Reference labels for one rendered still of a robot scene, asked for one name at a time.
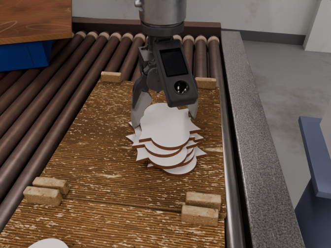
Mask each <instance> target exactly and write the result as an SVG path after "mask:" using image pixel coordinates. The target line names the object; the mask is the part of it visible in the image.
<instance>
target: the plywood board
mask: <svg viewBox="0 0 331 248"><path fill-rule="evenodd" d="M63 38H72V0H0V45H2V44H12V43H22V42H32V41H43V40H53V39H63Z"/></svg>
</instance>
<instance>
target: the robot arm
mask: <svg viewBox="0 0 331 248"><path fill-rule="evenodd" d="M134 5H135V7H139V18H140V20H141V21H140V24H141V31H142V32H143V33H145V34H147V35H148V43H147V46H143V47H138V55H139V70H140V74H141V76H140V77H139V78H138V79H136V81H135V83H134V85H133V89H132V105H131V123H132V126H133V128H134V129H136V128H137V127H138V126H139V125H140V120H141V118H142V117H143V116H144V110H145V109H146V107H147V106H149V105H150V104H151V102H152V97H151V95H150V93H149V89H151V90H153V91H156V93H160V91H164V93H165V98H166V101H167V105H168V107H170V108H173V107H179V106H185V105H186V106H187V108H188V109H189V113H190V115H191V117H192V118H193V119H195V118H196V115H197V111H198V85H197V82H196V80H195V78H194V77H193V75H192V74H191V71H190V68H189V65H188V62H187V59H186V56H185V53H184V50H183V47H182V44H181V41H180V39H175V40H174V38H173V36H174V35H177V34H180V33H181V32H182V31H183V30H184V20H185V18H186V8H187V0H136V1H135V2H134ZM144 49H146V50H144Z"/></svg>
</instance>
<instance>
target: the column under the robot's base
mask: <svg viewBox="0 0 331 248"><path fill-rule="evenodd" d="M321 120H322V119H321V118H314V117H306V116H300V117H299V119H298V123H299V127H300V131H301V136H302V140H303V145H304V149H305V153H306V158H307V162H308V166H309V171H310V175H311V179H310V180H309V182H308V184H307V186H306V188H305V190H304V192H303V194H302V196H301V198H300V200H299V202H298V204H297V206H296V208H295V210H294V211H295V214H296V217H297V221H298V225H299V228H300V231H301V235H302V238H303V241H304V244H305V248H331V158H330V155H329V152H328V149H327V146H326V143H325V140H324V137H323V134H322V131H321V128H320V122H321Z"/></svg>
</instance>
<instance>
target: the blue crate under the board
mask: <svg viewBox="0 0 331 248"><path fill-rule="evenodd" d="M51 47H52V40H43V41H32V42H22V43H12V44H2V45H0V72H2V71H11V70H19V69H28V68H37V67H46V66H49V61H50V54H51Z"/></svg>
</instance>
